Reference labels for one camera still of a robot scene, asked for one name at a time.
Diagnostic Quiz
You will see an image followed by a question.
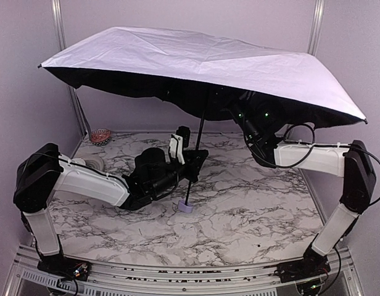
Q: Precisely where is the lavender folding umbrella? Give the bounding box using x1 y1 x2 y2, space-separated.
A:
37 26 369 214

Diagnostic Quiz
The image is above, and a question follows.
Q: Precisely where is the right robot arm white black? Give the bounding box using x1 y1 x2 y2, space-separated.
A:
208 87 376 262

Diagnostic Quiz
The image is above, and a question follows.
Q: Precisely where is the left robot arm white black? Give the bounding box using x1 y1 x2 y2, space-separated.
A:
14 143 209 260

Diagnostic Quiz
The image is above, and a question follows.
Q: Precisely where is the red patterned small bowl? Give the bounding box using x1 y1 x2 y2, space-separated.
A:
89 128 112 146

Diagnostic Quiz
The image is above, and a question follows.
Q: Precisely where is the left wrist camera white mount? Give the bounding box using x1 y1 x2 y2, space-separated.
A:
168 126 191 165

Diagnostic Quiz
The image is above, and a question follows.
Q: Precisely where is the right aluminium frame post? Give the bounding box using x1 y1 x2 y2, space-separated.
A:
307 0 325 56

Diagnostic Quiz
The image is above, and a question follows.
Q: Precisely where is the aluminium frame post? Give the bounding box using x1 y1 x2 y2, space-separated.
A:
307 0 325 56
51 0 92 138

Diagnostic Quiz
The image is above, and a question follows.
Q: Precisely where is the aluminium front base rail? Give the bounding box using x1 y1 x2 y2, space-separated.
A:
4 245 363 295

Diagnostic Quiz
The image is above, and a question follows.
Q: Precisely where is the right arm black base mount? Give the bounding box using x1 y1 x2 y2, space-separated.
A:
274 259 331 283

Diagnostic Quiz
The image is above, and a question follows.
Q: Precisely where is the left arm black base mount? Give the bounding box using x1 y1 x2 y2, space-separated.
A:
37 258 91 281

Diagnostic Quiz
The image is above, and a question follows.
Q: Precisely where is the left aluminium frame post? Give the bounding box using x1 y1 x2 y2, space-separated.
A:
51 0 92 138

